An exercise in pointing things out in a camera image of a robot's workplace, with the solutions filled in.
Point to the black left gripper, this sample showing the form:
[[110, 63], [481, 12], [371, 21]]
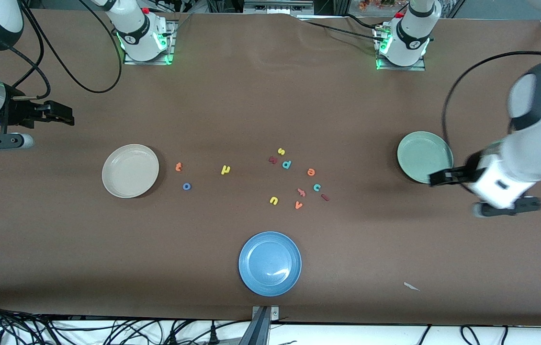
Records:
[[469, 170]]

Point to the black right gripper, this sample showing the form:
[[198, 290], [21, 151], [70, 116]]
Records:
[[16, 113]]

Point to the yellow letter h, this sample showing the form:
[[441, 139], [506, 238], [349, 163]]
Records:
[[225, 168]]

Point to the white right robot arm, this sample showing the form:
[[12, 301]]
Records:
[[139, 33]]

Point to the green plate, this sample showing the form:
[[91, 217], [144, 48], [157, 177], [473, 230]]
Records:
[[419, 153]]

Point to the beige brown plate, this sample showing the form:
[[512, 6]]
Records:
[[129, 171]]

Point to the white paper scrap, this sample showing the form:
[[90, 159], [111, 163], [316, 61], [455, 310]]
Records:
[[410, 286]]

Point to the teal letter p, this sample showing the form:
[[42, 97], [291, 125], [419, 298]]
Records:
[[290, 164]]

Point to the brown paper table cover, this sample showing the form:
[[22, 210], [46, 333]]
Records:
[[232, 105]]

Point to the yellow letter u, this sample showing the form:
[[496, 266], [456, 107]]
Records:
[[274, 198]]

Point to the colourful floral object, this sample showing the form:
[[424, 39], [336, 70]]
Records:
[[376, 4]]

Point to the blue plate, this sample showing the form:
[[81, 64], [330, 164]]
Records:
[[270, 263]]

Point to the grey metal box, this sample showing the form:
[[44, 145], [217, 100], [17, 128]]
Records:
[[277, 5]]

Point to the black power plug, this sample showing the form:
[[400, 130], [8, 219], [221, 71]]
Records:
[[213, 335], [173, 339]]

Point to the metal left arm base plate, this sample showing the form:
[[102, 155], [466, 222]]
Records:
[[421, 67]]

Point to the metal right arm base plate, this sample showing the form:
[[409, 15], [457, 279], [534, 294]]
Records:
[[170, 52]]

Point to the metal camera stand post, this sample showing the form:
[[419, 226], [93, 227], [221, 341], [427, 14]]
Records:
[[263, 314]]

